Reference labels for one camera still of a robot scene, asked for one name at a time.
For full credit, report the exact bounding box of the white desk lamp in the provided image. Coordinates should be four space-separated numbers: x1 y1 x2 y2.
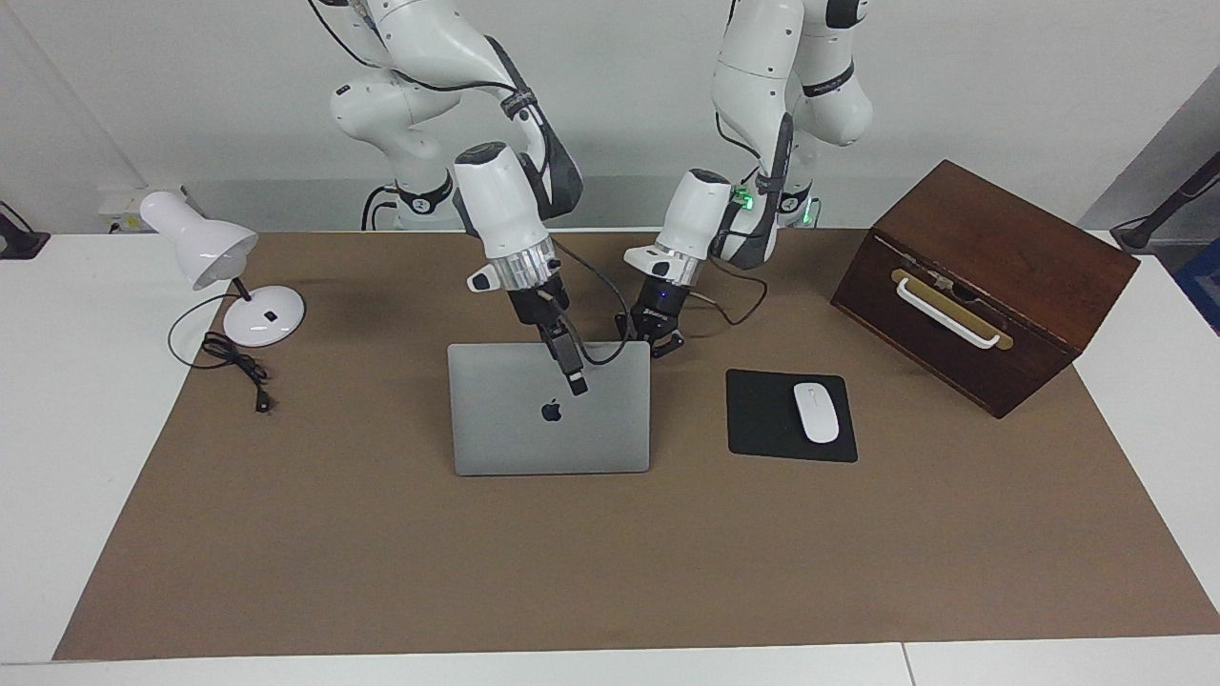
139 191 307 349

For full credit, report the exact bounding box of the dark brown wooden box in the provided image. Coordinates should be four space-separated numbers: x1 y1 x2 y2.
830 159 1141 420

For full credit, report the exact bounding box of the black right arm base cable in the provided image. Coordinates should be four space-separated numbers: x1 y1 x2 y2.
360 184 401 232

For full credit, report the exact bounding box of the silver grey laptop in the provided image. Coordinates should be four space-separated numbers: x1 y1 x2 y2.
447 341 653 477

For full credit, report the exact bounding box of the blue object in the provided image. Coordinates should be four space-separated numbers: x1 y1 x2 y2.
1175 236 1220 336

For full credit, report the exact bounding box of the black lamp power cable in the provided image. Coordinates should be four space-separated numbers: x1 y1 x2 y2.
168 293 275 414

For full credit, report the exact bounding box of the black mouse pad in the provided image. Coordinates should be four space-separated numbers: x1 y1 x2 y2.
725 369 859 464

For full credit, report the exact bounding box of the white computer mouse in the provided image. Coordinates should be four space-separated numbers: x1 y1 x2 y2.
793 382 841 445

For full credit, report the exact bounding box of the white box handle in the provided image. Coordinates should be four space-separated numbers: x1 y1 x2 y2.
896 276 1004 350

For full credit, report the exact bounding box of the black stand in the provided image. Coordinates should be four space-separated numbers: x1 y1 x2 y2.
1110 151 1220 253

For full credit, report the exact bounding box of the brown table mat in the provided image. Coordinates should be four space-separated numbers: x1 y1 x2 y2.
52 229 1220 661

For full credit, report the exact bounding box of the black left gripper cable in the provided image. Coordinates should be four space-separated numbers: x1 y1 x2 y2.
691 257 768 327

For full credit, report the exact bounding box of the white power strip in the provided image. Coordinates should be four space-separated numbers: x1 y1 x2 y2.
98 184 196 235

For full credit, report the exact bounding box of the brass box handle plate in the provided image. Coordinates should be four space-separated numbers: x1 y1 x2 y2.
890 268 1015 352

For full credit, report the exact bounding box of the black table clamp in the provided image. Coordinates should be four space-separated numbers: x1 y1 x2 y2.
0 200 51 260

